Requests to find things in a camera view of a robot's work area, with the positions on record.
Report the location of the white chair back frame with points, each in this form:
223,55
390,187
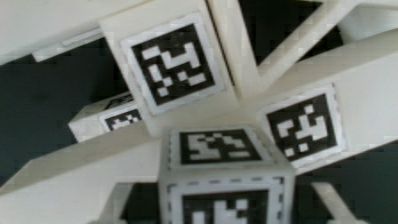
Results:
314,95

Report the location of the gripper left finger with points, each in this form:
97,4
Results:
115,205

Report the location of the white leg block short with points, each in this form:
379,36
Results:
106,116

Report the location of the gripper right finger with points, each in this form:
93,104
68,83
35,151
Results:
342,214

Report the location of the white tagged nut cube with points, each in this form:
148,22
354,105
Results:
227,178

